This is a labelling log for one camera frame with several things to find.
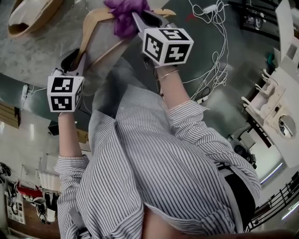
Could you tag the black trousers waist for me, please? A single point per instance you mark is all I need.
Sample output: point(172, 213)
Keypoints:
point(243, 198)

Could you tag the black metal railing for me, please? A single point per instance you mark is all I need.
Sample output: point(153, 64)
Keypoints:
point(275, 203)

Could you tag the white table with black legs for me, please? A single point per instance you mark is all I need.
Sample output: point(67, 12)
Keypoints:
point(285, 28)

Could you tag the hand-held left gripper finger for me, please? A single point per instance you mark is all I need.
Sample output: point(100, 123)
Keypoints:
point(61, 59)
point(82, 67)

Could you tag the wooden cabinet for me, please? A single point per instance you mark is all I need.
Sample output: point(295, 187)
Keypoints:
point(9, 115)

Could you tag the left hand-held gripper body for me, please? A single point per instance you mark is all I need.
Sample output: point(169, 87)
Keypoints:
point(63, 93)

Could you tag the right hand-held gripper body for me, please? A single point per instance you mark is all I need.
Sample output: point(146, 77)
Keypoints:
point(170, 49)

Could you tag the person's right forearm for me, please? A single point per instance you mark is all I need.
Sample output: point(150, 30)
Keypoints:
point(174, 91)

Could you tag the grey trousers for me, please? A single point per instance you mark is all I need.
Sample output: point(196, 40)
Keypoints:
point(121, 79)

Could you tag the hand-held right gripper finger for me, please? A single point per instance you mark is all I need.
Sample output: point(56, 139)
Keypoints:
point(140, 24)
point(163, 20)

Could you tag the striped shirt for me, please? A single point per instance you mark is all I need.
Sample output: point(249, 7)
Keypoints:
point(140, 163)

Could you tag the cardboard box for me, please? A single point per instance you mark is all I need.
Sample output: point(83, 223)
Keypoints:
point(83, 136)

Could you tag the black box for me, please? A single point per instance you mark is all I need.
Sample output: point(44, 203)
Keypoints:
point(53, 128)

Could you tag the white counter with round hole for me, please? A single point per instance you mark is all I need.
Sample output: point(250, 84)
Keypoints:
point(275, 100)

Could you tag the wooden clothes hanger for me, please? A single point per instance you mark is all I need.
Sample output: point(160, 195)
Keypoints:
point(90, 25)

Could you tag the person's left forearm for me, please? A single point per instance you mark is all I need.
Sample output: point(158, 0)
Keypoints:
point(70, 135)

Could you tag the purple cloth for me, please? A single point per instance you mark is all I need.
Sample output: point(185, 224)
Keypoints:
point(126, 25)

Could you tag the wooden bowl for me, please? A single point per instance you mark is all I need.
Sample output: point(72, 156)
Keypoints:
point(28, 18)

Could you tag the white power strip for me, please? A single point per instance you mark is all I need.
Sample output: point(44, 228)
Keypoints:
point(210, 9)
point(24, 93)

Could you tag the teal object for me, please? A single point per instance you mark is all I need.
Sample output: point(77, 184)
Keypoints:
point(271, 60)

